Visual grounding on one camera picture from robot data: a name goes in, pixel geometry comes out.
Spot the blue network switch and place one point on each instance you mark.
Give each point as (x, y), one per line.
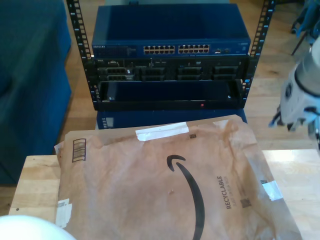
(170, 25)

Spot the blue equipment case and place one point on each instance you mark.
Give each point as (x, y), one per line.
(150, 118)

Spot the brown paper mailer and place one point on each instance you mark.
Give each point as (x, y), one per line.
(125, 175)

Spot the chair with blue fabric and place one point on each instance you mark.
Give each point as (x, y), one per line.
(306, 15)

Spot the black rack shelf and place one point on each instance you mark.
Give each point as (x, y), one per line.
(162, 105)

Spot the black rack server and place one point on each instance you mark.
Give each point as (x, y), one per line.
(172, 65)

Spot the white tape strip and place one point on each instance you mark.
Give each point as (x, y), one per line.
(160, 131)

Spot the white shipping label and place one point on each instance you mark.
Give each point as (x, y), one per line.
(63, 215)

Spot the black perforated rack upright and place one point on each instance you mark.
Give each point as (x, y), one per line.
(80, 32)
(261, 27)

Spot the blue sofa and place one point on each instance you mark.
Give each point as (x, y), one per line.
(30, 87)

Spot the white square sticker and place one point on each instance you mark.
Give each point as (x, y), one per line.
(272, 190)

